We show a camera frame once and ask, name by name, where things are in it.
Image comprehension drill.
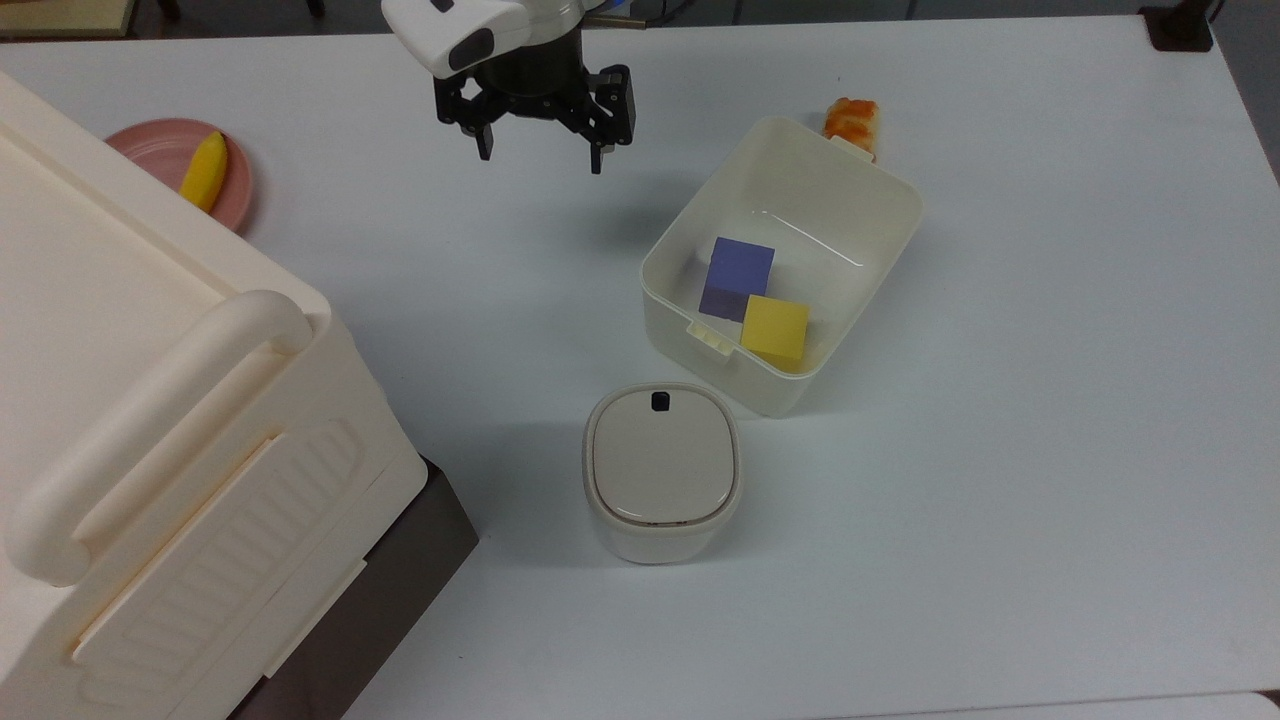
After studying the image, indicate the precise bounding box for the toy bread with orange topping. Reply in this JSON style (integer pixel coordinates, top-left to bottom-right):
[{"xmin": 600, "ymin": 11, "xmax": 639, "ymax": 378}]
[{"xmin": 822, "ymin": 97, "xmax": 881, "ymax": 164}]

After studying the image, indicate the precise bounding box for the cream plastic storage box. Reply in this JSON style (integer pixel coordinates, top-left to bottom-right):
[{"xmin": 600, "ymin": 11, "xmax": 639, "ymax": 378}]
[{"xmin": 0, "ymin": 70, "xmax": 429, "ymax": 720}]

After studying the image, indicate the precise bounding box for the pink round plate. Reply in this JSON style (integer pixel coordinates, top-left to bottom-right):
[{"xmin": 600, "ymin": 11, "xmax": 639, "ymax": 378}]
[{"xmin": 104, "ymin": 118, "xmax": 253, "ymax": 233}]

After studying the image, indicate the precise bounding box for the black clamp on table corner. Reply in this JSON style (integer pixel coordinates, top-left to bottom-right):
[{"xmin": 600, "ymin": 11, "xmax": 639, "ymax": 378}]
[{"xmin": 1140, "ymin": 0, "xmax": 1216, "ymax": 53}]

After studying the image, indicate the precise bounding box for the yellow toy banana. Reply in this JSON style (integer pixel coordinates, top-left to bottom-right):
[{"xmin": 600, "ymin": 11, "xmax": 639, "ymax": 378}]
[{"xmin": 180, "ymin": 131, "xmax": 229, "ymax": 214}]

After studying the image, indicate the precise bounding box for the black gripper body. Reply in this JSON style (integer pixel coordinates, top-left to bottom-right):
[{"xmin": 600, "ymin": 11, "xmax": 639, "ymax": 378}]
[{"xmin": 478, "ymin": 30, "xmax": 593, "ymax": 123}]

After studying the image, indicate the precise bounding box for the cream open plastic container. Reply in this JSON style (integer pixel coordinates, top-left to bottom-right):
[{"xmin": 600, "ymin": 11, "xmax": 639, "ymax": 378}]
[{"xmin": 640, "ymin": 115, "xmax": 923, "ymax": 419}]

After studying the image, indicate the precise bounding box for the small cream lidded bin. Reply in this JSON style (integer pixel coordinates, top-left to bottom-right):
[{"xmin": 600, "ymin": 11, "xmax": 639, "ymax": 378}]
[{"xmin": 583, "ymin": 382, "xmax": 743, "ymax": 566}]

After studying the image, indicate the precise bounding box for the yellow cube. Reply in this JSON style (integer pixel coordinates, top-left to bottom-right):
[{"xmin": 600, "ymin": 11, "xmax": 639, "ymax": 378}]
[{"xmin": 740, "ymin": 295, "xmax": 811, "ymax": 373}]

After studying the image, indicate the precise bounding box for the purple cube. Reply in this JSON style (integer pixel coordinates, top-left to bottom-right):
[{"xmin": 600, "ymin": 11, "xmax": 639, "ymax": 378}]
[{"xmin": 698, "ymin": 237, "xmax": 776, "ymax": 323}]

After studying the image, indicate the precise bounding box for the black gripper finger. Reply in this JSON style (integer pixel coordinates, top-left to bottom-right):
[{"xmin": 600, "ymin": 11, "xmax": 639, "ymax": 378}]
[
  {"xmin": 433, "ymin": 75, "xmax": 498, "ymax": 161},
  {"xmin": 565, "ymin": 65, "xmax": 636, "ymax": 176}
]

